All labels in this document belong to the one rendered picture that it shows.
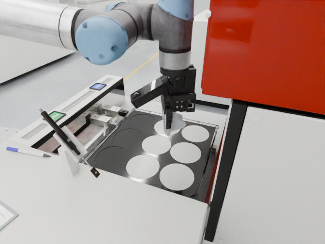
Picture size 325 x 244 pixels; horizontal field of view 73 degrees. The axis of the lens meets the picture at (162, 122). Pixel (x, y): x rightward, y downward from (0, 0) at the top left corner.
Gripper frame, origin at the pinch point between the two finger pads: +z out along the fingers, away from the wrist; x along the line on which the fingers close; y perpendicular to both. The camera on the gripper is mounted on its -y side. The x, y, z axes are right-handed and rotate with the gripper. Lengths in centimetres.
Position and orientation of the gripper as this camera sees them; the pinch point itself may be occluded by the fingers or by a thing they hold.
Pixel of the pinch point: (165, 132)
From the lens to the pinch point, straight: 64.5
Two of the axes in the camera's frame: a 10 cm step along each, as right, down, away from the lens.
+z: 0.0, 8.2, 5.7
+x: -1.5, -5.6, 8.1
